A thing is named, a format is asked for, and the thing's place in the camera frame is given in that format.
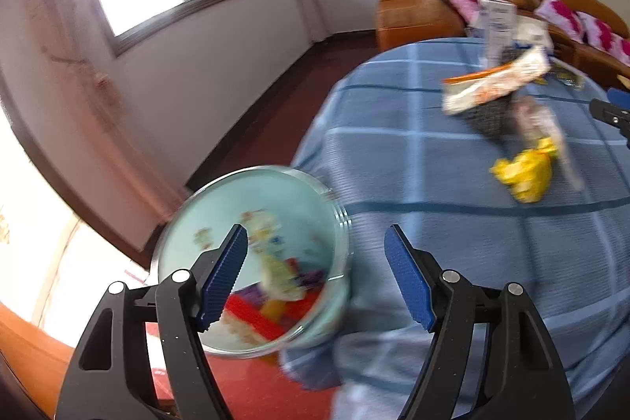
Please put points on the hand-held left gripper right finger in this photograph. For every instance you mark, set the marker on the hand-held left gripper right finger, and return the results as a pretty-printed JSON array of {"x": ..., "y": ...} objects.
[{"x": 408, "y": 282}]

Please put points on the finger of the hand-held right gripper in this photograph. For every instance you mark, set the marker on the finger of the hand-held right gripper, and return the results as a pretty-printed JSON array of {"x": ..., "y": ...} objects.
[{"x": 613, "y": 107}]

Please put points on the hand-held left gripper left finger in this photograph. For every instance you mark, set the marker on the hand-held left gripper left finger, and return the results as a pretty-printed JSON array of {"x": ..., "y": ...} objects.
[{"x": 224, "y": 277}]

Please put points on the light green trash bin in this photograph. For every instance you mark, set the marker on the light green trash bin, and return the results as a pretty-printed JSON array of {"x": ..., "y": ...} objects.
[{"x": 290, "y": 203}]

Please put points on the brown leather sofa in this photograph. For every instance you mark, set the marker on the brown leather sofa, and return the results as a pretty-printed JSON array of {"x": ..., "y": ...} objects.
[{"x": 605, "y": 61}]

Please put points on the green snack packet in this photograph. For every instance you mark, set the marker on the green snack packet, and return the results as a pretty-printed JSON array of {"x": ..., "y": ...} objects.
[{"x": 571, "y": 76}]

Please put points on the white translucent plastic bag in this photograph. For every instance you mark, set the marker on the white translucent plastic bag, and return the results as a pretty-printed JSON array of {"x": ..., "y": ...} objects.
[{"x": 541, "y": 125}]

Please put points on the blue checked tablecloth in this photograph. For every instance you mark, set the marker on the blue checked tablecloth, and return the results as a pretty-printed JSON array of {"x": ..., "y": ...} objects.
[{"x": 443, "y": 213}]

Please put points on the large yellow plastic bag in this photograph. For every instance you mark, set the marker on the large yellow plastic bag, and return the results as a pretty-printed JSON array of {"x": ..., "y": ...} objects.
[{"x": 526, "y": 171}]

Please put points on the white orange snack packet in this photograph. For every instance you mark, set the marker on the white orange snack packet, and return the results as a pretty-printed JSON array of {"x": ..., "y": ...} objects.
[{"x": 492, "y": 83}]

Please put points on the white milk carton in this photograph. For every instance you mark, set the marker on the white milk carton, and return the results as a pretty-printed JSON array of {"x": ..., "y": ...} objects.
[{"x": 497, "y": 24}]

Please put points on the brown leather armchair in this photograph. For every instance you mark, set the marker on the brown leather armchair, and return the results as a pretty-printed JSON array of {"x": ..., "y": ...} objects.
[{"x": 413, "y": 14}]

